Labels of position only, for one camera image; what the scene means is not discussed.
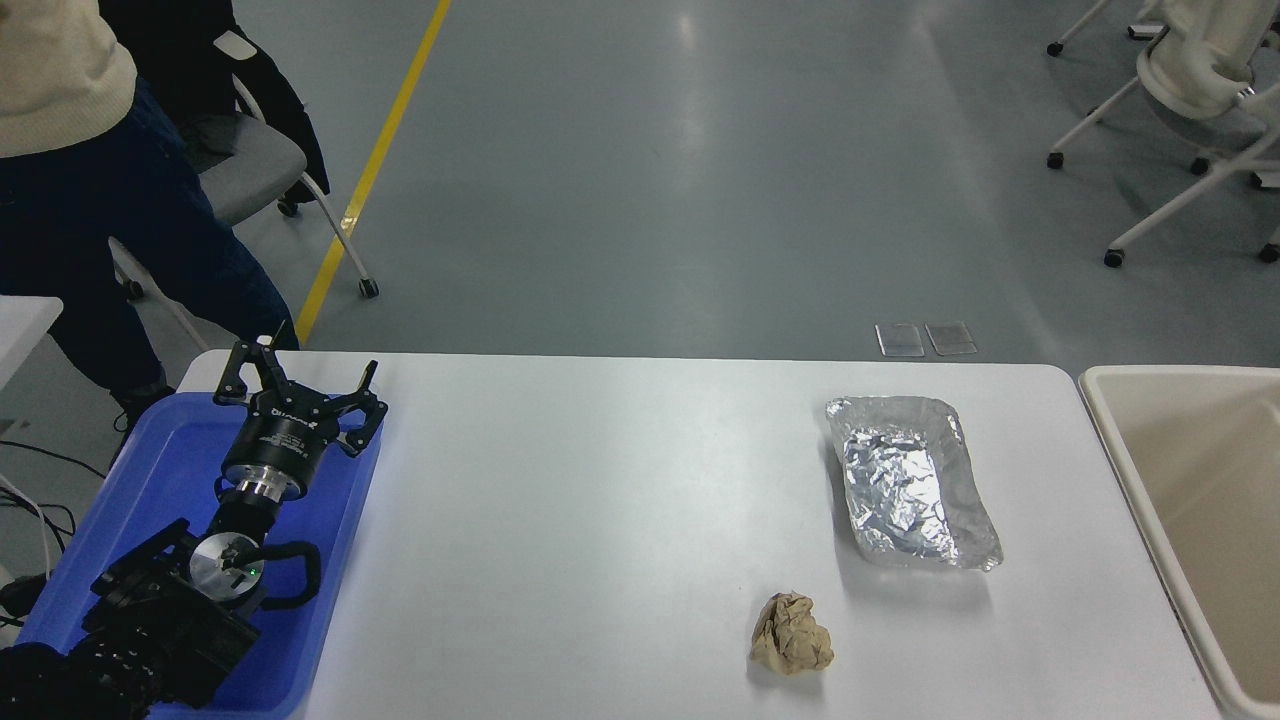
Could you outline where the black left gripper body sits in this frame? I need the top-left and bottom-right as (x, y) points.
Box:
(221, 394), (338, 491)

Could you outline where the blue plastic tray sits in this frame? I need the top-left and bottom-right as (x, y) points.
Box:
(15, 392), (383, 719)

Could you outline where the person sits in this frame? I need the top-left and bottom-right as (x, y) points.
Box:
(0, 0), (301, 431)

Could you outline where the grey seat chair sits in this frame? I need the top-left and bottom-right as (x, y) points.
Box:
(105, 75), (381, 301)

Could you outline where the small white table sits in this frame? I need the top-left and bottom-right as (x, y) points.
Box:
(0, 295), (64, 388)

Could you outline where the black jacket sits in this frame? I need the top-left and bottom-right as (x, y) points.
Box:
(98, 0), (331, 207)

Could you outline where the crumpled tan paper ball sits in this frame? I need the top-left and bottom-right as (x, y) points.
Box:
(750, 590), (836, 675)

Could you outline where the silver foil tray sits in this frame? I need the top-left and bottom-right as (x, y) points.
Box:
(824, 395), (1004, 571)

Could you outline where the clear floor plate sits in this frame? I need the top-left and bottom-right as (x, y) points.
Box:
(875, 322), (926, 359)
(925, 320), (978, 357)

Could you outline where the large pale bin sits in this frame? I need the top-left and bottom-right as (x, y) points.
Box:
(1078, 365), (1280, 720)

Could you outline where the white wheeled chair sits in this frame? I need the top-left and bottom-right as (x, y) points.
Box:
(1043, 0), (1280, 269)

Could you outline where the black cable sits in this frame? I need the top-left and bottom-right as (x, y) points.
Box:
(0, 438), (109, 566)

